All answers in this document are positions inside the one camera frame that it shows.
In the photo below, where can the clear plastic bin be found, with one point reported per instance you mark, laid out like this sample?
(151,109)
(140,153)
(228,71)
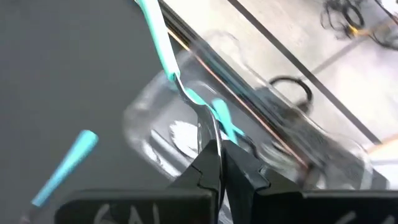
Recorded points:
(136,137)

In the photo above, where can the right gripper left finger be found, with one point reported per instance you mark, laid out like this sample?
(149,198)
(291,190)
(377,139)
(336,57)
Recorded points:
(199,180)

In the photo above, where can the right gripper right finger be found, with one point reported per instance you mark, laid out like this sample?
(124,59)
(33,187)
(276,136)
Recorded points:
(245,186)

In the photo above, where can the black table mat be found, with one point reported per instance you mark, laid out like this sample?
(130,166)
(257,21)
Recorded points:
(46,62)

